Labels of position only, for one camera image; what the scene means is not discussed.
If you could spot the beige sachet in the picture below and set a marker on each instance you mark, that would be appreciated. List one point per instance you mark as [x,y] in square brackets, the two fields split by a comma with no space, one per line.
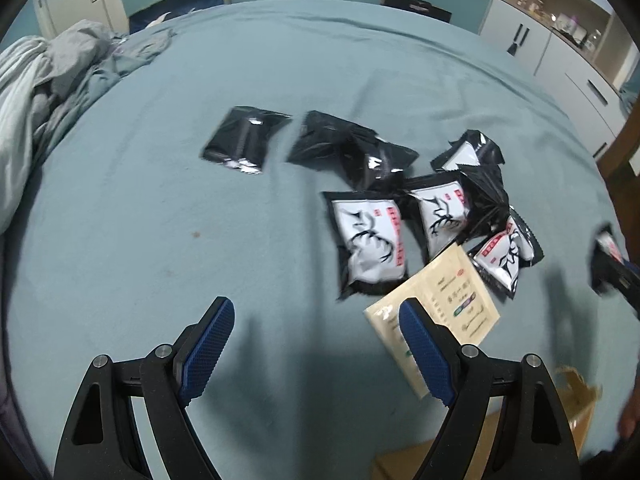
[440,305]

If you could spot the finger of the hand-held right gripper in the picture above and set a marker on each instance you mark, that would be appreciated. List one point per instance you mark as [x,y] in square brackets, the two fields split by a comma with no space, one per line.
[622,282]

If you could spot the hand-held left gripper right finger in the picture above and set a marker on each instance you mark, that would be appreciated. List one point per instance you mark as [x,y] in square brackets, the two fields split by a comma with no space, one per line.
[425,355]

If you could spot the person's right forearm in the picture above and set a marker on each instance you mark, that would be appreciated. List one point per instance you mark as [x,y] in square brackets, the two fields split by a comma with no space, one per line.
[629,412]

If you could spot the white cabinet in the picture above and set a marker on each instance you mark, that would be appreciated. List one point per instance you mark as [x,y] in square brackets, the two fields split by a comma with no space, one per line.
[545,55]

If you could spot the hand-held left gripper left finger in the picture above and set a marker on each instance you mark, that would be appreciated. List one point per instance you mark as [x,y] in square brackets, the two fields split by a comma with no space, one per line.
[210,350]

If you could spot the brown cardboard box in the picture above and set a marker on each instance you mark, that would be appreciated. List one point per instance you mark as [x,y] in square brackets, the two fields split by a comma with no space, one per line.
[575,410]

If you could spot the bottles on cabinet shelf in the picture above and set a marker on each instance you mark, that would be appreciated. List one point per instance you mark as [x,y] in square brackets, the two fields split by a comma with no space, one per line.
[565,20]

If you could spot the grey crumpled blanket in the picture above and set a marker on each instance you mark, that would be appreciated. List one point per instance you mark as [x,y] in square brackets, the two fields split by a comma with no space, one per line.
[30,90]

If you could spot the brown wooden furniture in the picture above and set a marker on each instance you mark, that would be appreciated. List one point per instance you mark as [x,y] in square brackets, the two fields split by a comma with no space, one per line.
[625,150]

